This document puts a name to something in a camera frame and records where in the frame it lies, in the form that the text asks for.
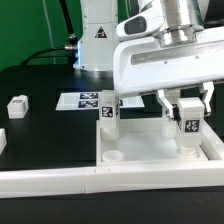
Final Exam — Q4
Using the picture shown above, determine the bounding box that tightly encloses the thin grey cable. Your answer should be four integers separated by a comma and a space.
41, 0, 56, 65

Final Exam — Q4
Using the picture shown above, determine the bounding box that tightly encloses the white U-shaped obstacle fence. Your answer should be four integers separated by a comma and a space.
0, 118, 224, 200

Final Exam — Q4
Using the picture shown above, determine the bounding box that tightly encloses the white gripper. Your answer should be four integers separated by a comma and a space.
113, 38, 224, 120

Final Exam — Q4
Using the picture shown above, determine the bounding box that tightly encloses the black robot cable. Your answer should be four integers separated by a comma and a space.
19, 0, 80, 66

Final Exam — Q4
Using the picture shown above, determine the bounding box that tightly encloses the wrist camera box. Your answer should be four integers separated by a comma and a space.
116, 13, 164, 41

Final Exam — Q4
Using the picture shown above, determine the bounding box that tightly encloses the white square table top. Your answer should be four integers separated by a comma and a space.
96, 118, 224, 166

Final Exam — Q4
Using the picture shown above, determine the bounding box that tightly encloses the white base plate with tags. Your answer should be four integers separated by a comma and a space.
56, 92, 144, 111

